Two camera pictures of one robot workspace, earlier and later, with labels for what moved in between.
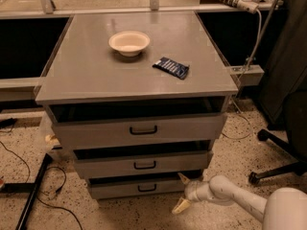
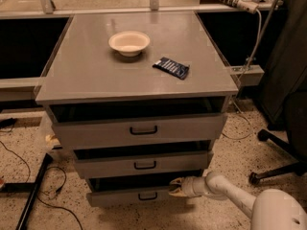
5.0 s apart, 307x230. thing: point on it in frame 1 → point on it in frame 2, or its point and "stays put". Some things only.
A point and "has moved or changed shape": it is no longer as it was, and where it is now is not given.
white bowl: (129, 43) stays put
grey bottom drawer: (136, 186) has moved or changed shape
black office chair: (283, 95) stays put
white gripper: (193, 191) → (187, 188)
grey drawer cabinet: (139, 98) stays put
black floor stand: (32, 188) stays put
